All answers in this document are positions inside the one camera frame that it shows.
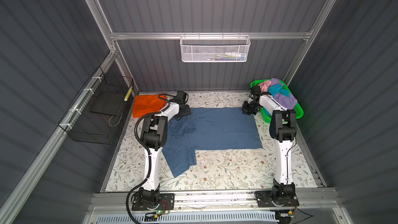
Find aluminium mounting rail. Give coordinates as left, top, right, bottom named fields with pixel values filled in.
left=88, top=187, right=342, bottom=212

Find teal t shirt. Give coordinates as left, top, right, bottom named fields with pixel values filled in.
left=268, top=84, right=290, bottom=97

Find blue t shirt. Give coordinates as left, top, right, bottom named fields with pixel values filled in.
left=162, top=107, right=262, bottom=177

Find pink t shirt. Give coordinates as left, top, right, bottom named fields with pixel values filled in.
left=258, top=80, right=272, bottom=92

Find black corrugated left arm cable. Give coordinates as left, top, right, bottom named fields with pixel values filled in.
left=125, top=93, right=178, bottom=224

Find white slotted cable duct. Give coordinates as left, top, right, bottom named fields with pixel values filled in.
left=94, top=211, right=279, bottom=224

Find purple t shirt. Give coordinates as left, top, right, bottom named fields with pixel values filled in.
left=271, top=78, right=298, bottom=110

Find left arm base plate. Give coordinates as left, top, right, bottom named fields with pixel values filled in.
left=130, top=191, right=175, bottom=211

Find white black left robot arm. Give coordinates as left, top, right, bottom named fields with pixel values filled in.
left=134, top=91, right=191, bottom=208

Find black wire cage basket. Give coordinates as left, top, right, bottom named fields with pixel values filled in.
left=59, top=68, right=134, bottom=145

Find white wire mesh basket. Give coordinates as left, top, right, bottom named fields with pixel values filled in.
left=179, top=35, right=251, bottom=63

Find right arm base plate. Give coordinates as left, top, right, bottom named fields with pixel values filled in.
left=254, top=190, right=300, bottom=207

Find yellow marker pen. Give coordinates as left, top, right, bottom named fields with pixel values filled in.
left=124, top=87, right=133, bottom=102

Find folded orange t shirt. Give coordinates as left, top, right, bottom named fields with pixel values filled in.
left=132, top=94, right=166, bottom=118

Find green plastic laundry basket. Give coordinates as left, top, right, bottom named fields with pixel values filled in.
left=250, top=79, right=304, bottom=123

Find items in white basket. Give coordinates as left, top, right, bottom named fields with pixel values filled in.
left=203, top=52, right=247, bottom=62

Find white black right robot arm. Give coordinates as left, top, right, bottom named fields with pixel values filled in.
left=242, top=86, right=299, bottom=207

